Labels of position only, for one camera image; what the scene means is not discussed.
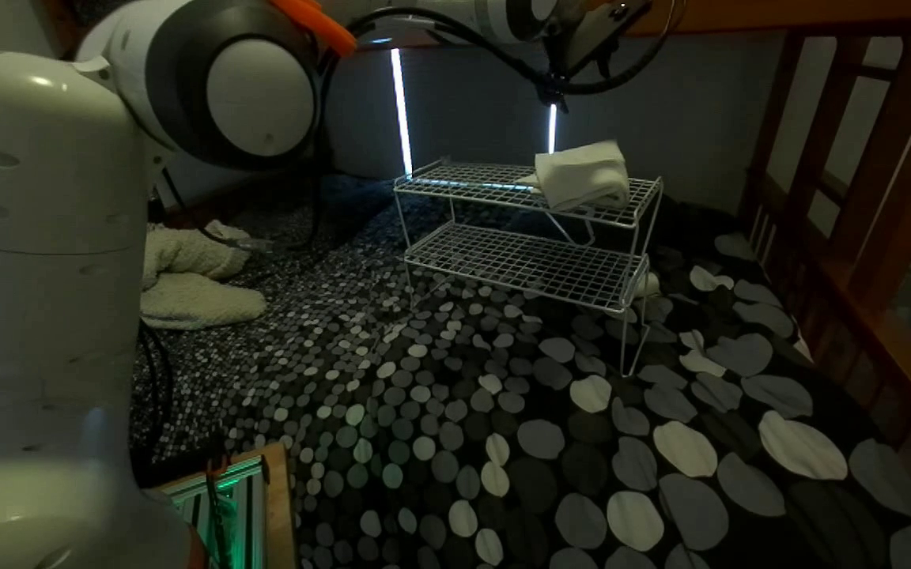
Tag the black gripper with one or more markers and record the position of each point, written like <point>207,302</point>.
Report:
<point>595,28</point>

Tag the white towel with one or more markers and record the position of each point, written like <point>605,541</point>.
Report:
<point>582,174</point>

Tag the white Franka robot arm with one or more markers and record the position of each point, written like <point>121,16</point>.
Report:
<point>44,264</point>

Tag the black grey spotted duvet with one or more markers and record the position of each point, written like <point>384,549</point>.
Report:
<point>539,421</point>

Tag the crumpled white cloth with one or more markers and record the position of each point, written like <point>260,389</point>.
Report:
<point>197,279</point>

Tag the wooden crate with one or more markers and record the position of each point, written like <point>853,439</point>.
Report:
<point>236,511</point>

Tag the wooden bunk bed frame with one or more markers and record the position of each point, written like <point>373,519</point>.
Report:
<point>856,211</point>

